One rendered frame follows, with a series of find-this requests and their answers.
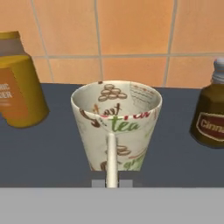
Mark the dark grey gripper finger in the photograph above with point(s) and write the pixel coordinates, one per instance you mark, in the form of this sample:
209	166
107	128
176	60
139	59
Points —
125	183

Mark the white printed tea mug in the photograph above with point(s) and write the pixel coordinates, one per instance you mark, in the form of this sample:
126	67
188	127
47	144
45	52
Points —
122	125

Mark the brown cinnamon spice bottle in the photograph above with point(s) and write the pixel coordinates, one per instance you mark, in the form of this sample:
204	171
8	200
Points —
210	116

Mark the yellow jar with orange label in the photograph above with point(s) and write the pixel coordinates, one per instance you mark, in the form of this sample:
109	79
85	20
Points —
27	93

